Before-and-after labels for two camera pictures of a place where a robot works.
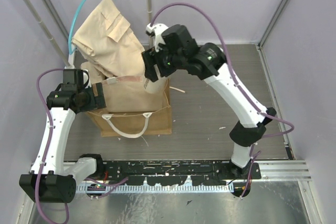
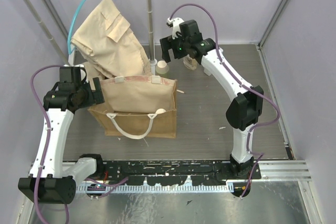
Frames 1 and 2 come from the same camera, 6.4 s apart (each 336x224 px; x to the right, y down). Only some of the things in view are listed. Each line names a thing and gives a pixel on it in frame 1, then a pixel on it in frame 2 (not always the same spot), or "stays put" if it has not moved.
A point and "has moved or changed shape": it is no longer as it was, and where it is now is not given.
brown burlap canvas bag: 131,110 has moved or changed shape
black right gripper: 149,57 to 167,43
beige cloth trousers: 107,36 stays put
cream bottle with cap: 157,86 to 160,110
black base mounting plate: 179,172 stays put
